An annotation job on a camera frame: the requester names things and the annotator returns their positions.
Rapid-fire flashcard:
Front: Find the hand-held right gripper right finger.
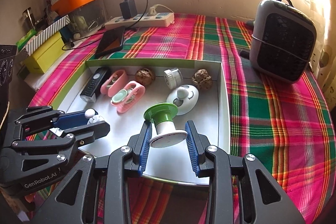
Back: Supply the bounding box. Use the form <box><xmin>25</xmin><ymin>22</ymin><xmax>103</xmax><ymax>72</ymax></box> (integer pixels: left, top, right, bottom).
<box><xmin>185</xmin><ymin>120</ymin><xmax>306</xmax><ymax>224</ymax></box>

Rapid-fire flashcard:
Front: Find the green and white spool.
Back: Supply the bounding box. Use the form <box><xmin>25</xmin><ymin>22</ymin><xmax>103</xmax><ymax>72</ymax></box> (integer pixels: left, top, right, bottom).
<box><xmin>143</xmin><ymin>102</ymin><xmax>188</xmax><ymax>149</ymax></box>

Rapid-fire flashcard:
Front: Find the glass jar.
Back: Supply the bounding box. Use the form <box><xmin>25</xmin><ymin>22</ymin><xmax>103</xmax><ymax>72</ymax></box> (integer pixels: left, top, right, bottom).
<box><xmin>22</xmin><ymin>7</ymin><xmax>36</xmax><ymax>28</ymax></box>

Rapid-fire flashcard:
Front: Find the dark green box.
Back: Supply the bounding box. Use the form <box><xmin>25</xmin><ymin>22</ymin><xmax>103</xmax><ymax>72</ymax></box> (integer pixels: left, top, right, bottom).
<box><xmin>16</xmin><ymin>65</ymin><xmax>30</xmax><ymax>80</ymax></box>

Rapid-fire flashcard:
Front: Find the white power strip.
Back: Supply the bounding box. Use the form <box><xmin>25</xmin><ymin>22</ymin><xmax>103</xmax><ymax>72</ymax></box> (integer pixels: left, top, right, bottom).
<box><xmin>104</xmin><ymin>12</ymin><xmax>175</xmax><ymax>30</ymax></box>

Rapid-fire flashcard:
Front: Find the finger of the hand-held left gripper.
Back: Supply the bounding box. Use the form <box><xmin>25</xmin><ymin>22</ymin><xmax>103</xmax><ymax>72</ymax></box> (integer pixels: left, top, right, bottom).
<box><xmin>7</xmin><ymin>106</ymin><xmax>91</xmax><ymax>147</ymax></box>
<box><xmin>4</xmin><ymin>121</ymin><xmax>111</xmax><ymax>179</ymax></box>

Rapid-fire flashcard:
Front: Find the cream heart print curtain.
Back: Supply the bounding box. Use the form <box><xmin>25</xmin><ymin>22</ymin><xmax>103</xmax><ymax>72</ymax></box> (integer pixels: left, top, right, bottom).
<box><xmin>304</xmin><ymin>0</ymin><xmax>336</xmax><ymax>109</ymax></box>

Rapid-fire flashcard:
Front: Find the white ribbed cylinder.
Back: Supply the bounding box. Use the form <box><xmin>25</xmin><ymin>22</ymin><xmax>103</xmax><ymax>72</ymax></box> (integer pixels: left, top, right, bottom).
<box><xmin>164</xmin><ymin>68</ymin><xmax>182</xmax><ymax>89</ymax></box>

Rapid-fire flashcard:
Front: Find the yellow box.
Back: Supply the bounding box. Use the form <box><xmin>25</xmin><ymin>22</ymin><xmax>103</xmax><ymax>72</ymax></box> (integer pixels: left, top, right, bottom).
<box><xmin>24</xmin><ymin>31</ymin><xmax>66</xmax><ymax>74</ymax></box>

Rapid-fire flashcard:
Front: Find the grey striped box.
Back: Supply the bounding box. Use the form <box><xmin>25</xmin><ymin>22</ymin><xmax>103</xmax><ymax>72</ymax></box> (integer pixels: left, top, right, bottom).
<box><xmin>17</xmin><ymin>15</ymin><xmax>71</xmax><ymax>56</ymax></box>

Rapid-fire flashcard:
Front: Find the clear plastic container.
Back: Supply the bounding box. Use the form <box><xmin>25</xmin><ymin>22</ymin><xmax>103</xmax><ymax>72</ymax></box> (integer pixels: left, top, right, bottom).
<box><xmin>70</xmin><ymin>0</ymin><xmax>107</xmax><ymax>39</ymax></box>

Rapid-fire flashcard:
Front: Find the grey space heater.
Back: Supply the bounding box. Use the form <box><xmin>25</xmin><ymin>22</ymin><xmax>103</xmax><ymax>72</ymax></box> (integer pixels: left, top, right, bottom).
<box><xmin>249</xmin><ymin>0</ymin><xmax>317</xmax><ymax>85</ymax></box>

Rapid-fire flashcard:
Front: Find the pink device with green cap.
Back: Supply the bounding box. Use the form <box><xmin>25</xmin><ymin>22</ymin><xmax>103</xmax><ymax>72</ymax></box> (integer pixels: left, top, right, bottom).
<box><xmin>110</xmin><ymin>80</ymin><xmax>146</xmax><ymax>113</ymax></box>

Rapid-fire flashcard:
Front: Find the pink loop clip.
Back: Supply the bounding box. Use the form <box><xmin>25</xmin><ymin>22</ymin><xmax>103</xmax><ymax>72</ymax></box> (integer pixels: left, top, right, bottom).
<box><xmin>101</xmin><ymin>70</ymin><xmax>128</xmax><ymax>96</ymax></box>

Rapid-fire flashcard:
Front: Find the green tissue pack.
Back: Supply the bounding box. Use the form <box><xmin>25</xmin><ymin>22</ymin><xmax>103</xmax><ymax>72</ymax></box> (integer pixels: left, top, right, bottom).
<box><xmin>16</xmin><ymin>30</ymin><xmax>37</xmax><ymax>50</ymax></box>

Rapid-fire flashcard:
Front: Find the white plug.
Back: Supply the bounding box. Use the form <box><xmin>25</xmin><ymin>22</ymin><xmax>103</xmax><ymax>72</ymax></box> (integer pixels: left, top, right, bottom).
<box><xmin>148</xmin><ymin>4</ymin><xmax>171</xmax><ymax>17</ymax></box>

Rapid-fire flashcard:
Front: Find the black phone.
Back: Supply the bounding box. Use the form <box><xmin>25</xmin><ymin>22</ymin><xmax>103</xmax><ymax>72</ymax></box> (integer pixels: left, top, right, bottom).
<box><xmin>94</xmin><ymin>26</ymin><xmax>126</xmax><ymax>58</ymax></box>

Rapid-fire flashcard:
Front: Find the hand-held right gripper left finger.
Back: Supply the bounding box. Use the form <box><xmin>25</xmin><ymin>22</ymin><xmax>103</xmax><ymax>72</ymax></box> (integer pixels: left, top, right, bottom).
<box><xmin>29</xmin><ymin>120</ymin><xmax>154</xmax><ymax>224</ymax></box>

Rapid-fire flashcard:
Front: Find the small white knob stand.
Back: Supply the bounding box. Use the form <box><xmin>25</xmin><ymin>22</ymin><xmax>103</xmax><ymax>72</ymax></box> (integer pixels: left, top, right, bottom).
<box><xmin>84</xmin><ymin>109</ymin><xmax>105</xmax><ymax>126</ymax></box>

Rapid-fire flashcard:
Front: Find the green and white cardboard box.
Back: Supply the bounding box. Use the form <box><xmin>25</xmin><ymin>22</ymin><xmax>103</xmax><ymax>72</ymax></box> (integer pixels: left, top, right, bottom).
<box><xmin>54</xmin><ymin>57</ymin><xmax>230</xmax><ymax>185</ymax></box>

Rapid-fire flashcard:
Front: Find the black charger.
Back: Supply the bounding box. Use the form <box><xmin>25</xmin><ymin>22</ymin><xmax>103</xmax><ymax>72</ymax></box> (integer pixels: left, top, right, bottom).
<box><xmin>119</xmin><ymin>0</ymin><xmax>137</xmax><ymax>19</ymax></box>

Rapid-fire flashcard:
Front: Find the brown walnut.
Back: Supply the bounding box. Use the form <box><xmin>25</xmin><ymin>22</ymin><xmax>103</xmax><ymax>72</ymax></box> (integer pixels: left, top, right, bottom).
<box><xmin>192</xmin><ymin>69</ymin><xmax>213</xmax><ymax>90</ymax></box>
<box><xmin>135</xmin><ymin>67</ymin><xmax>156</xmax><ymax>86</ymax></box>

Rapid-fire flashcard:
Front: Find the white round panda gadget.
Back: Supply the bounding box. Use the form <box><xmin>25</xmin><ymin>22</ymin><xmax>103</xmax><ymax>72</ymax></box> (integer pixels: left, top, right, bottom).
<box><xmin>166</xmin><ymin>84</ymin><xmax>199</xmax><ymax>116</ymax></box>

